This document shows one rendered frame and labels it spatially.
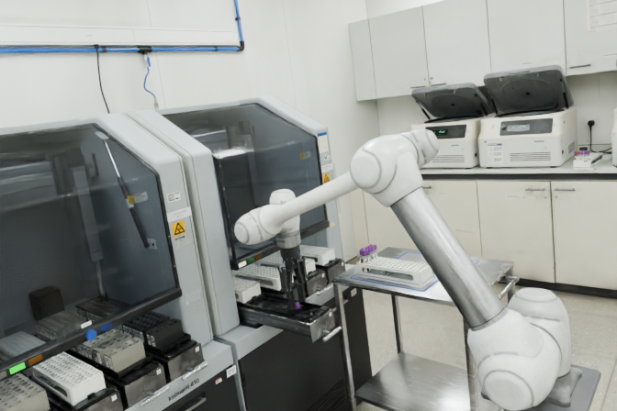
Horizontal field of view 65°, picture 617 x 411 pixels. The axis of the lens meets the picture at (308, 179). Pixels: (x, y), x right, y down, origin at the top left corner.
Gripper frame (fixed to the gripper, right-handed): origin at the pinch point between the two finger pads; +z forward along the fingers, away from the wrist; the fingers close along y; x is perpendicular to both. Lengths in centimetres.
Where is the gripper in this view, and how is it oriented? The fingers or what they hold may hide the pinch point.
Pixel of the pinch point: (296, 295)
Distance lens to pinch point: 190.9
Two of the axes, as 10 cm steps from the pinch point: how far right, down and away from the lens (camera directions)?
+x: 7.7, 0.1, -6.4
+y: -6.3, 2.1, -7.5
